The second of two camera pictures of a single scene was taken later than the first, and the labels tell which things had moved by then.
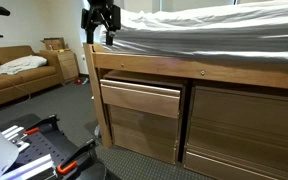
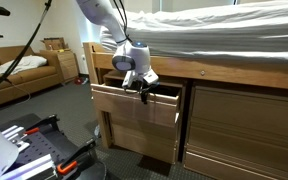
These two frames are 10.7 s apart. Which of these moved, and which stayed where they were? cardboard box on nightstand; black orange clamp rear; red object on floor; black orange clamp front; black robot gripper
Moved: black robot gripper
Stayed: red object on floor; cardboard box on nightstand; black orange clamp rear; black orange clamp front
